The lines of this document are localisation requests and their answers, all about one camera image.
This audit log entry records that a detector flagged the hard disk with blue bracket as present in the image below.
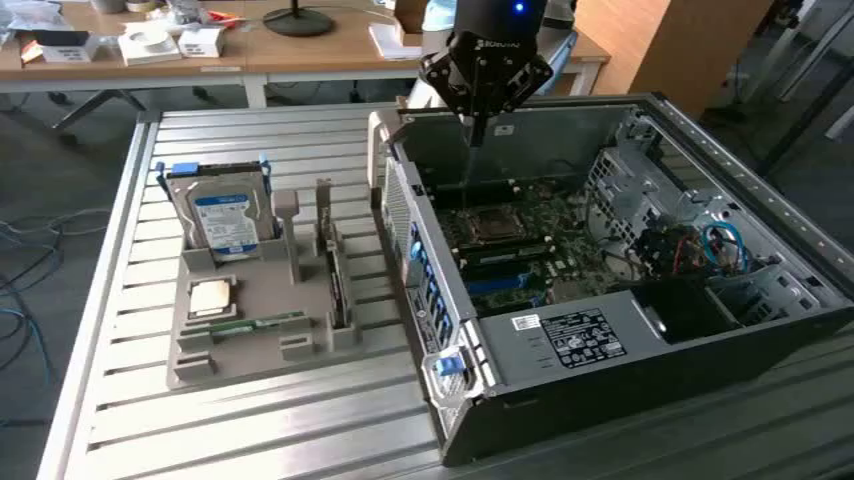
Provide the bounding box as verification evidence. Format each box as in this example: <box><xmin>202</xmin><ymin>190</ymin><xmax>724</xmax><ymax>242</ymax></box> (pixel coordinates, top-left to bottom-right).
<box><xmin>154</xmin><ymin>154</ymin><xmax>279</xmax><ymax>262</ymax></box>

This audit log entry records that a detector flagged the green motherboard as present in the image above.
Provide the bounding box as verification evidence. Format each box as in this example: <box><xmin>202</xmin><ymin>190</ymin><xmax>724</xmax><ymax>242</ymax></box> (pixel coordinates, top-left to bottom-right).
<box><xmin>433</xmin><ymin>179</ymin><xmax>642</xmax><ymax>319</ymax></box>

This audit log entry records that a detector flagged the green RAM stick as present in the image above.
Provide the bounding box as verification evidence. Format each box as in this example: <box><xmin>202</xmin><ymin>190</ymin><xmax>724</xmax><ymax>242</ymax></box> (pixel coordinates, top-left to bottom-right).
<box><xmin>181</xmin><ymin>310</ymin><xmax>309</xmax><ymax>336</ymax></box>

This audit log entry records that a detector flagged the wooden desk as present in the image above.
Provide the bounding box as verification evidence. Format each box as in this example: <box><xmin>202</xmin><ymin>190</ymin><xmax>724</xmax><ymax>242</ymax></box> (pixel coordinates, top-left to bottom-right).
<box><xmin>0</xmin><ymin>0</ymin><xmax>613</xmax><ymax>109</ymax></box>

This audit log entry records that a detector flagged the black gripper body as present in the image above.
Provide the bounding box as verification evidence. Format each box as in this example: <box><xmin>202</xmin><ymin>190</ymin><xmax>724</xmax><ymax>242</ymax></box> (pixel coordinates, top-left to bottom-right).
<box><xmin>446</xmin><ymin>0</ymin><xmax>542</xmax><ymax>72</ymax></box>

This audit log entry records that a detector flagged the white box with tape roll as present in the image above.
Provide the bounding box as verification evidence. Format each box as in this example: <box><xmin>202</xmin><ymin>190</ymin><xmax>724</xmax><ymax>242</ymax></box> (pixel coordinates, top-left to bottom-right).
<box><xmin>118</xmin><ymin>27</ymin><xmax>183</xmax><ymax>67</ymax></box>

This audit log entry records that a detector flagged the brown cardboard box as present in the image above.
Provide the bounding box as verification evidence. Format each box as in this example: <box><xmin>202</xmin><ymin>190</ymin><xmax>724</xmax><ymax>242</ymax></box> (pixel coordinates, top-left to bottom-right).
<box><xmin>393</xmin><ymin>0</ymin><xmax>429</xmax><ymax>35</ymax></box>

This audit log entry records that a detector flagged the blue expansion slot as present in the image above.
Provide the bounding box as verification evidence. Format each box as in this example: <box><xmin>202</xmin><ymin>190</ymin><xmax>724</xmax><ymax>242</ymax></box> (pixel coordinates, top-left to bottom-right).
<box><xmin>465</xmin><ymin>272</ymin><xmax>540</xmax><ymax>297</ymax></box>

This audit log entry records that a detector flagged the black open PC case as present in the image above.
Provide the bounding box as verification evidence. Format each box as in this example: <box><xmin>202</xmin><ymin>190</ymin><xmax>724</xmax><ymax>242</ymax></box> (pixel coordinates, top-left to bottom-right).
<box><xmin>366</xmin><ymin>91</ymin><xmax>854</xmax><ymax>469</ymax></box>

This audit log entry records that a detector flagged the metal CPU socket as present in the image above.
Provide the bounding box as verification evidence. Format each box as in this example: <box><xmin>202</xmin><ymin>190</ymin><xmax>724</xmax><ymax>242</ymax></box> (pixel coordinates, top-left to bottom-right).
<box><xmin>465</xmin><ymin>203</ymin><xmax>530</xmax><ymax>244</ymax></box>

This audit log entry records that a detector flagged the black wire bundle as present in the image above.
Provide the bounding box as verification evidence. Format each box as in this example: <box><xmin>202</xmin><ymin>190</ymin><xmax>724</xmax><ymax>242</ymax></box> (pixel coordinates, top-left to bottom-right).
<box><xmin>630</xmin><ymin>224</ymin><xmax>709</xmax><ymax>279</ymax></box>

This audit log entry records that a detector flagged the grey parts rack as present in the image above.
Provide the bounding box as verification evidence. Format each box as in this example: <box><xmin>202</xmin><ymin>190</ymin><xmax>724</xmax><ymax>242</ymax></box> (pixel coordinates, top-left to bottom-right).
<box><xmin>165</xmin><ymin>188</ymin><xmax>366</xmax><ymax>391</ymax></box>

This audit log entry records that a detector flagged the small white box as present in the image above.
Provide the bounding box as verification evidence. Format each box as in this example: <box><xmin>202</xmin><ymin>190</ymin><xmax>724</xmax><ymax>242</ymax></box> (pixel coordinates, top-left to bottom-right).
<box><xmin>178</xmin><ymin>27</ymin><xmax>226</xmax><ymax>59</ymax></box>

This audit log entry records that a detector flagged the RAM stick with white label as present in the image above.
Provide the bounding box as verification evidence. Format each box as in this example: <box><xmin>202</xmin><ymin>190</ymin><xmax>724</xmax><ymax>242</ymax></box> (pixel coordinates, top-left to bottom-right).
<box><xmin>459</xmin><ymin>242</ymin><xmax>556</xmax><ymax>266</ymax></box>

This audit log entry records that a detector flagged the blue disk wire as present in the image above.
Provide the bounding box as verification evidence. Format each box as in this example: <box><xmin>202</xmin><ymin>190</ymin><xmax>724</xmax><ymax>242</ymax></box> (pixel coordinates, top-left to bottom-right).
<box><xmin>704</xmin><ymin>221</ymin><xmax>754</xmax><ymax>275</ymax></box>

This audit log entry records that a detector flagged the grey power supply unit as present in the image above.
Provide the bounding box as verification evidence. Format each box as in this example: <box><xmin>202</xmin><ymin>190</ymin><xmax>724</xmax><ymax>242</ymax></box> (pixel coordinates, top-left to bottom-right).
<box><xmin>477</xmin><ymin>291</ymin><xmax>669</xmax><ymax>389</ymax></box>

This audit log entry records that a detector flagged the black and white box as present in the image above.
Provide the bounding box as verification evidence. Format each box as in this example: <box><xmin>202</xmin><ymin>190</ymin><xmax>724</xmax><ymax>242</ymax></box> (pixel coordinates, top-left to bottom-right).
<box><xmin>31</xmin><ymin>29</ymin><xmax>102</xmax><ymax>64</ymax></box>

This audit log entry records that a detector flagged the blue floor cable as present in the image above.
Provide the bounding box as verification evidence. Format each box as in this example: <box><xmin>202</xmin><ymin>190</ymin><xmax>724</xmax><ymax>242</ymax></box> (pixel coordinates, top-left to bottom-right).
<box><xmin>0</xmin><ymin>219</ymin><xmax>59</xmax><ymax>426</ymax></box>

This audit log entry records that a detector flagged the white floor cable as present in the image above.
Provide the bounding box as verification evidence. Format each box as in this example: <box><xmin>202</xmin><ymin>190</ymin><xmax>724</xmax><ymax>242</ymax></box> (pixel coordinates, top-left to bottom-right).
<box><xmin>0</xmin><ymin>207</ymin><xmax>113</xmax><ymax>236</ymax></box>

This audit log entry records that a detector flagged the CPU chip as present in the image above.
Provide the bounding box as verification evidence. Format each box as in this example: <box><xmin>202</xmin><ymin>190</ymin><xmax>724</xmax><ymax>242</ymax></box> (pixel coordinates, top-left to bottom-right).
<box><xmin>189</xmin><ymin>280</ymin><xmax>233</xmax><ymax>317</ymax></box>

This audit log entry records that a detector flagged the black lamp base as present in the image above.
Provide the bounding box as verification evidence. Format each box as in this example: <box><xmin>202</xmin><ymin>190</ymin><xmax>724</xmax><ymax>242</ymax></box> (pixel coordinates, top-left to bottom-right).
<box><xmin>262</xmin><ymin>0</ymin><xmax>335</xmax><ymax>38</ymax></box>

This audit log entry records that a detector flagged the white paper stack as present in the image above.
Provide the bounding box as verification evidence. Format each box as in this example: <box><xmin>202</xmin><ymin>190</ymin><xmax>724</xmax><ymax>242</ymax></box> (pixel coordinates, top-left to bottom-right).
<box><xmin>369</xmin><ymin>23</ymin><xmax>423</xmax><ymax>61</ymax></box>

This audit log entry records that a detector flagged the wooden cabinet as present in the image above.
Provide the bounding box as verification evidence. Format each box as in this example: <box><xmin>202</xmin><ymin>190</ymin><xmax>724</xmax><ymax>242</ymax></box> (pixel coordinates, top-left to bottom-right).
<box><xmin>573</xmin><ymin>0</ymin><xmax>780</xmax><ymax>121</ymax></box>

